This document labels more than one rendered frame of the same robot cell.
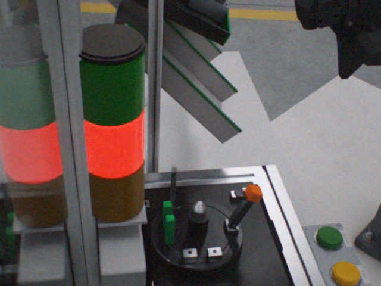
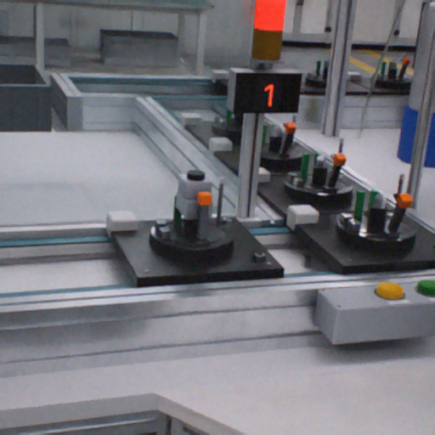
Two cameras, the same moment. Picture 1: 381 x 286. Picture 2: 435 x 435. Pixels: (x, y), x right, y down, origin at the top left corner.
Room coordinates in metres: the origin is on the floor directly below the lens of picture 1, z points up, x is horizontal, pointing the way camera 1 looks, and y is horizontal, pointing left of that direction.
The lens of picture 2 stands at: (0.07, -1.40, 1.50)
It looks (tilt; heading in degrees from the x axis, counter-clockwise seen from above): 19 degrees down; 82
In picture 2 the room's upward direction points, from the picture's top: 5 degrees clockwise
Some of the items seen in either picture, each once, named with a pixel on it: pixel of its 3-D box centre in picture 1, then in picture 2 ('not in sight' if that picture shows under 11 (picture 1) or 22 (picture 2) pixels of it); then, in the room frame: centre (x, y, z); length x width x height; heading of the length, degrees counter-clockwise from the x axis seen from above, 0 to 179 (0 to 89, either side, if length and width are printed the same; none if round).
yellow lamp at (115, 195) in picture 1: (114, 180); (267, 43); (0.32, 0.06, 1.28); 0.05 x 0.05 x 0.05
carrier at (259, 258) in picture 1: (197, 221); (377, 213); (0.53, -0.02, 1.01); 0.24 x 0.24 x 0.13; 12
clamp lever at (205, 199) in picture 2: not in sight; (201, 214); (0.21, -0.13, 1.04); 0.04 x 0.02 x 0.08; 102
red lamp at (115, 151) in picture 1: (112, 133); (269, 13); (0.32, 0.06, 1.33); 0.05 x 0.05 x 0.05
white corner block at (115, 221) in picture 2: not in sight; (121, 225); (0.08, -0.01, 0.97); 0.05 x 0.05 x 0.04; 12
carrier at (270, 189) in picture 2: not in sight; (319, 172); (0.48, 0.22, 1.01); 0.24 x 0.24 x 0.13; 12
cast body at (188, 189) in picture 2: not in sight; (193, 190); (0.19, -0.08, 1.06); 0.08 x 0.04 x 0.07; 102
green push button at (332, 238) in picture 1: (328, 239); (430, 290); (0.56, -0.23, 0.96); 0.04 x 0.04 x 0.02
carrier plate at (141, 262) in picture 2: not in sight; (191, 249); (0.20, -0.08, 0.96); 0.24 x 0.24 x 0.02; 12
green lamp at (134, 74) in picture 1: (109, 78); not in sight; (0.32, 0.06, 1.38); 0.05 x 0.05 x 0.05
